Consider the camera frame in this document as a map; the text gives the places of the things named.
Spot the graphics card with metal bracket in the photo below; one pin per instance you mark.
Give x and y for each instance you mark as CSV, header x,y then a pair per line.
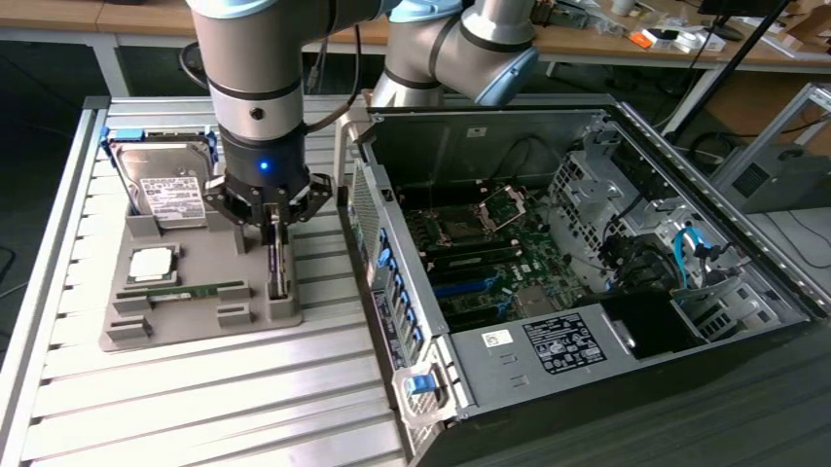
x,y
279,272

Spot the grey power supply unit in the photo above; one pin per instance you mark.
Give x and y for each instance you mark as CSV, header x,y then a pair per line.
x,y
494,365

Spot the blue case latch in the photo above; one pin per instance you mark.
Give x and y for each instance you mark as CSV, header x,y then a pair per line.
x,y
419,384

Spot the black slanted stand pole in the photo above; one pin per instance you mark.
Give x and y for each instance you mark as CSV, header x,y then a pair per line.
x,y
728,73

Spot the metal socket cover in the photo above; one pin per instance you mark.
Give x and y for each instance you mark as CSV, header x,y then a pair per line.
x,y
505,206

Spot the grey computer tower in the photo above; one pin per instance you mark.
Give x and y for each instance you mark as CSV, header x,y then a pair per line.
x,y
780,180

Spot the black RAM stick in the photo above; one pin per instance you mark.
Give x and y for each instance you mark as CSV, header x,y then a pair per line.
x,y
474,259

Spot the silver CPU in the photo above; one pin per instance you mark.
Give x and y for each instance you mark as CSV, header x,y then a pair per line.
x,y
151,265

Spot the cluttered wooden desk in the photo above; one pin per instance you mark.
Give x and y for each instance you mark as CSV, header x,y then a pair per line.
x,y
748,56

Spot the green RAM stick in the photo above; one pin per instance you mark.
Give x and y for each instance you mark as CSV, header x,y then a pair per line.
x,y
185,292

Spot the black monitor foot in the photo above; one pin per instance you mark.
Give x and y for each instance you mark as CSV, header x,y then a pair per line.
x,y
724,29

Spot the hard disk with blue frame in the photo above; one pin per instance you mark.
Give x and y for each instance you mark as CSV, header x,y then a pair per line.
x,y
162,170

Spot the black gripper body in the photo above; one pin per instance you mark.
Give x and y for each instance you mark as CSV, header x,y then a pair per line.
x,y
266,160

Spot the perforated metal disk bay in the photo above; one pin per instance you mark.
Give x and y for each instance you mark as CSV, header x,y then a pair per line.
x,y
598,204

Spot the grey parts rack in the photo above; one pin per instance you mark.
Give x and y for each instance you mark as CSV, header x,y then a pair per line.
x,y
195,316

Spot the open black PC case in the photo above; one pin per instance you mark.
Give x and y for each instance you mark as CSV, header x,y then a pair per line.
x,y
494,389

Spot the CPU socket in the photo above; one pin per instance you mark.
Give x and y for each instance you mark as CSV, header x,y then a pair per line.
x,y
458,228

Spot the wooden desk with grey legs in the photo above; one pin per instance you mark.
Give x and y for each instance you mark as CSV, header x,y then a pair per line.
x,y
98,22

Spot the small orange box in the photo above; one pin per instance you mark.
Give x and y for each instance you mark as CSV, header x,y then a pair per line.
x,y
643,38

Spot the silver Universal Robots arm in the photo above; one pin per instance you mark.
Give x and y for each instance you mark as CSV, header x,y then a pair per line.
x,y
254,73

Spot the green motherboard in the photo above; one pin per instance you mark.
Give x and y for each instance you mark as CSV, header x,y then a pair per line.
x,y
539,272

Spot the white small box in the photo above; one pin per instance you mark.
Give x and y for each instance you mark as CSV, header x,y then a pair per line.
x,y
698,43

